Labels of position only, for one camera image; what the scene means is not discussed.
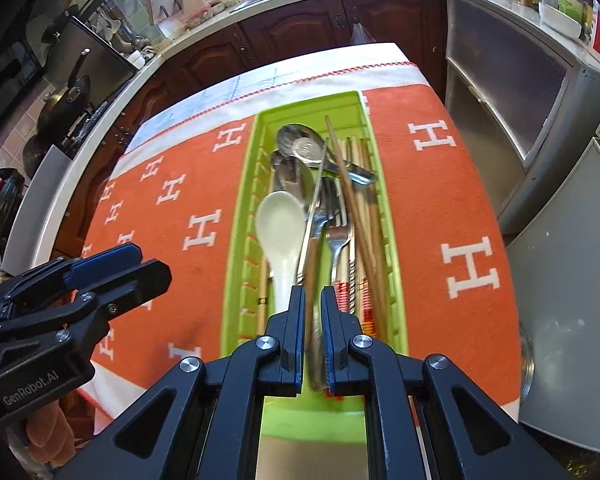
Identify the black pot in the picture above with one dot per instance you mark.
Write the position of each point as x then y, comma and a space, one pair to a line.
0, 195

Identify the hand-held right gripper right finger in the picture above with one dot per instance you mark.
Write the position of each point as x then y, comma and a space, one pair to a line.
330, 320

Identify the person's left hand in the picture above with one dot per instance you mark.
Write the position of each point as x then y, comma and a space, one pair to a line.
47, 430

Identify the clear food container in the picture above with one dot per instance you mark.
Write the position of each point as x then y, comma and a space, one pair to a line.
197, 14

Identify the metal fork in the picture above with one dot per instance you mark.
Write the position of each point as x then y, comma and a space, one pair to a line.
322, 220
337, 250

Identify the black gas stove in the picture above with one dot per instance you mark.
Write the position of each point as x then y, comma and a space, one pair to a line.
87, 120

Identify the white ceramic spoon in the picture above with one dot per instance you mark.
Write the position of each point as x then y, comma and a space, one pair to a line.
280, 230

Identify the orange printed blanket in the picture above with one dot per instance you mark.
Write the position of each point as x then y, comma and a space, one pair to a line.
430, 185

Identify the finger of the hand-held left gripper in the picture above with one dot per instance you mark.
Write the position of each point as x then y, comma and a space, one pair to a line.
105, 262
135, 280

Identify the metal soup spoon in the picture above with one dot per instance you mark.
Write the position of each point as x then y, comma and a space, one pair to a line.
305, 149

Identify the brown wooden chopstick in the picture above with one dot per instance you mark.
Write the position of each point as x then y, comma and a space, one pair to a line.
350, 180

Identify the dark wooden kitchen cabinets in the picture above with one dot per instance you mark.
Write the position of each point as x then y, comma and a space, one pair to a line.
290, 25

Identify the clear plastic bag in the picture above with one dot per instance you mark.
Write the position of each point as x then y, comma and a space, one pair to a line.
361, 35

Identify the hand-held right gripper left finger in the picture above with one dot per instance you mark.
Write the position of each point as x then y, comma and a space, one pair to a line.
296, 320

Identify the round metal lid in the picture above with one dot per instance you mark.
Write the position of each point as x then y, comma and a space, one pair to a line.
527, 360

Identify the dark wok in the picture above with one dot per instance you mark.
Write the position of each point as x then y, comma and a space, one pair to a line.
62, 100

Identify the silver frosted door cabinet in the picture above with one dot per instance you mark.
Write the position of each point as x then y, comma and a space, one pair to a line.
505, 90

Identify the stainless steel appliance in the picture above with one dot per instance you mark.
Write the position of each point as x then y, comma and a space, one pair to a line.
95, 50

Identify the green plastic utensil tray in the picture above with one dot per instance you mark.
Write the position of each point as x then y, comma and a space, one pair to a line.
252, 165

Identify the wooden cutting board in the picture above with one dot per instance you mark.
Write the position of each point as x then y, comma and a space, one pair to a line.
172, 2

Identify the white bowl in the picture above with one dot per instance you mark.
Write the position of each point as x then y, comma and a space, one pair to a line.
560, 20

